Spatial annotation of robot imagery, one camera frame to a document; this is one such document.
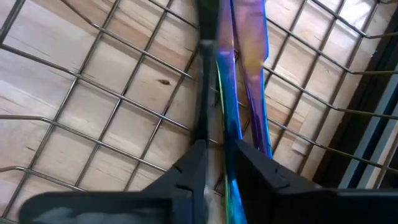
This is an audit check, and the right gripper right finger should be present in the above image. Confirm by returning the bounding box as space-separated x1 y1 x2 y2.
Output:
234 139 340 224

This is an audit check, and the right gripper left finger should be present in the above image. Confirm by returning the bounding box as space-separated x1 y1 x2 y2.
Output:
141 139 208 224

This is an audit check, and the iridescent table knife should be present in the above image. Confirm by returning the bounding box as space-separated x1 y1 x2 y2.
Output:
231 0 274 159
215 0 248 224

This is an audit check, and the gold wire basket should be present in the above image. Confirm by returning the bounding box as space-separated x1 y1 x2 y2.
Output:
0 0 398 224

